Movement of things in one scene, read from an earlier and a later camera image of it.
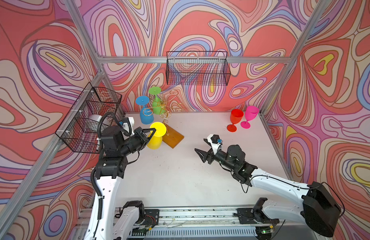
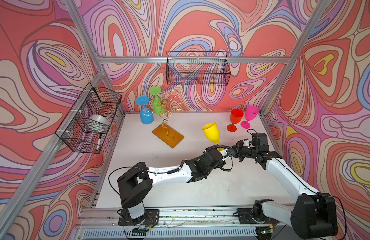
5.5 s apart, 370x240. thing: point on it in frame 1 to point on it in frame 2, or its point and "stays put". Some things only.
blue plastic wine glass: [146, 113] stays put
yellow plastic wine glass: [155, 142] to [212, 131]
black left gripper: [142, 139] to [214, 148]
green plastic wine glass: [158, 106] stays put
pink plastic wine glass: [251, 113] stays put
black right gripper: [203, 155] to [236, 149]
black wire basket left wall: [80, 130] stays put
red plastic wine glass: [236, 116] stays put
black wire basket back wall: [197, 68] stays put
